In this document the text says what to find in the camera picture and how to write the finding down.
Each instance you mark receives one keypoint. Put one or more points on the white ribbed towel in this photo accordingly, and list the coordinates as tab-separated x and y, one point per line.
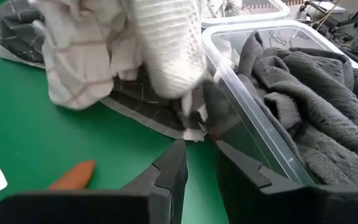
169	46

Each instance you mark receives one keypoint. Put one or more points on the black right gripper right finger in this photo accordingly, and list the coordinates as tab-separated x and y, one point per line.
275	205

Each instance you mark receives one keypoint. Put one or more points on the orange towel with white tag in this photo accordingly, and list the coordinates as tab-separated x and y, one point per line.
73	177

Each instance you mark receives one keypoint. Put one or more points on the clear plastic bin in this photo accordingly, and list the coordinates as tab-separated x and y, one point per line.
244	18
250	102

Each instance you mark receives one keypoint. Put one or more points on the dark grey terry towel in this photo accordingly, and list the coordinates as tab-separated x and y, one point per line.
322	109

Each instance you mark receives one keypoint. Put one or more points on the white towel with red stripes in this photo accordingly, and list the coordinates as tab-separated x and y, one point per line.
79	68

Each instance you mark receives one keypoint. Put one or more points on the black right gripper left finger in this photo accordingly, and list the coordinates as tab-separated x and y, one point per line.
104	208

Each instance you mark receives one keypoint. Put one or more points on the dark grey grid-pattern towel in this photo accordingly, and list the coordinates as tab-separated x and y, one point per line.
141	109

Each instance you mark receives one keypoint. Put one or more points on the green table mat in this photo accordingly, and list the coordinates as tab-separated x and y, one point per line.
42	140

